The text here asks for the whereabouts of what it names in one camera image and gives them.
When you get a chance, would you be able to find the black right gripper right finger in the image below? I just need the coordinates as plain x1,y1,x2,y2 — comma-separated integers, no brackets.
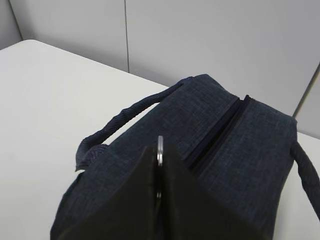
160,145,268,240

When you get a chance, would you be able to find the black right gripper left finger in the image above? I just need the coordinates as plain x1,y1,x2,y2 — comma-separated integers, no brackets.
53,147,158,240

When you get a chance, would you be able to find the dark blue lunch bag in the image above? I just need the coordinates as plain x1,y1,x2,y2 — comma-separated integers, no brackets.
49,73,320,240

